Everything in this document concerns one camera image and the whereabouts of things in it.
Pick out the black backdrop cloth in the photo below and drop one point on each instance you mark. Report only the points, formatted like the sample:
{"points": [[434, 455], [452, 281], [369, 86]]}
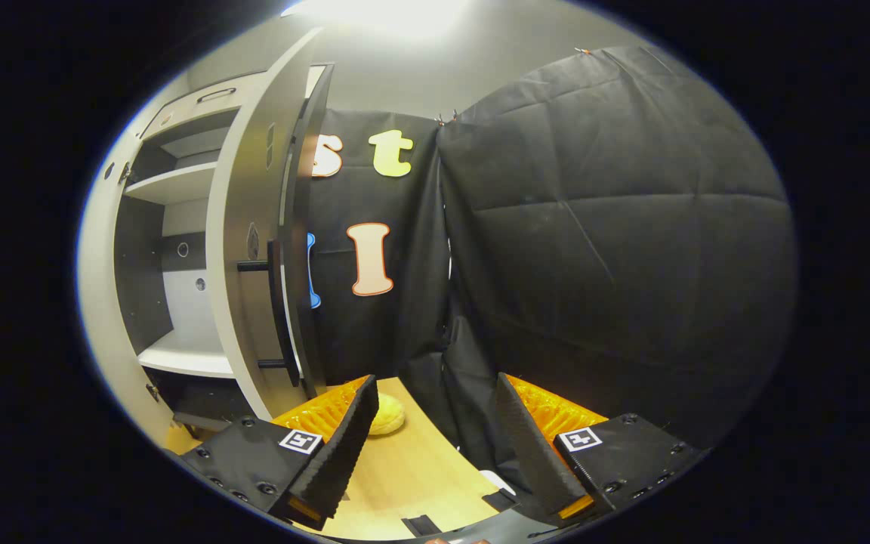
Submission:
{"points": [[593, 227]]}

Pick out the white double-door shoe cabinet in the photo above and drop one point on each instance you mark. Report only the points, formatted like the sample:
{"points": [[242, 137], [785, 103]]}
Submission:
{"points": [[313, 227]]}

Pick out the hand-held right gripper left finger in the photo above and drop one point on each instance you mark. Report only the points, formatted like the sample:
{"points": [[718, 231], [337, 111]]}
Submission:
{"points": [[344, 453]]}

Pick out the white cabinet shelf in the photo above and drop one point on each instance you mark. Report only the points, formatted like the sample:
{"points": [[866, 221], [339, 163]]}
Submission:
{"points": [[174, 183], [186, 359]]}

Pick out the long ceiling light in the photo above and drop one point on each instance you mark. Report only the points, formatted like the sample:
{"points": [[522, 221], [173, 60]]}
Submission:
{"points": [[382, 15]]}

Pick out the black tape strip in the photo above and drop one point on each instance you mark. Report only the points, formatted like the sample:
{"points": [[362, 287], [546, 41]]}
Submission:
{"points": [[501, 500], [421, 526]]}

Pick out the white shoe cabinet door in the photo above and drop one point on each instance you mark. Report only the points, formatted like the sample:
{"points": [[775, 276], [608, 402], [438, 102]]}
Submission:
{"points": [[242, 189]]}

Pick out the white cabinet drawer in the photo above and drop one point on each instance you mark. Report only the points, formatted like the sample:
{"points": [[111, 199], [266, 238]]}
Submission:
{"points": [[178, 106]]}

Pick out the yellow plush toy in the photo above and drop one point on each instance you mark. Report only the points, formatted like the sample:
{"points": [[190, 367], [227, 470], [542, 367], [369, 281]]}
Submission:
{"points": [[390, 414]]}

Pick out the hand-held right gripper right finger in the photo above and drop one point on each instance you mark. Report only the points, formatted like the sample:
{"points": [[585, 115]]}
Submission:
{"points": [[537, 453]]}

